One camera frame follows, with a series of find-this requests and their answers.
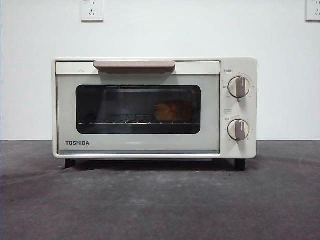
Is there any cream Toshiba toaster oven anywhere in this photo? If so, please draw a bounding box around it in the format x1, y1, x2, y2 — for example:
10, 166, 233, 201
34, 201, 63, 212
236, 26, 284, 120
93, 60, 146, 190
51, 56, 258, 172

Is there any cream temperature knob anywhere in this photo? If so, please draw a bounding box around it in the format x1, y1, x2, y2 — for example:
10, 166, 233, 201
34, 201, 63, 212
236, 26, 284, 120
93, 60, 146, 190
227, 75, 251, 99

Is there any white wall socket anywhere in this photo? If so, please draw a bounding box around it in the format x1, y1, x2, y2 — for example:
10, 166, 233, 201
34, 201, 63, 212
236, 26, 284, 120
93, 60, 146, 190
80, 0, 104, 22
305, 0, 320, 22

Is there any metal wire oven rack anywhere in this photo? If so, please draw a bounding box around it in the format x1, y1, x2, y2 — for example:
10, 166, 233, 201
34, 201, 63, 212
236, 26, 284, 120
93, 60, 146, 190
76, 113, 201, 126

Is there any cream timer knob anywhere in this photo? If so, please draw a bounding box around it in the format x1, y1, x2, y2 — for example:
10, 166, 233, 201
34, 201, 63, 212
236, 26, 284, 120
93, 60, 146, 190
226, 118, 251, 141

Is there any glass oven door with handle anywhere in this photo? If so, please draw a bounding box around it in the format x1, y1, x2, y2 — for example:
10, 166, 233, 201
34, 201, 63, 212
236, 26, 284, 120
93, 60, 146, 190
55, 59, 221, 155

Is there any golden brown bread loaf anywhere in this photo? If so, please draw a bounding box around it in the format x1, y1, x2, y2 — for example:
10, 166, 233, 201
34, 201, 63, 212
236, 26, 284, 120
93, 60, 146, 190
152, 100, 195, 121

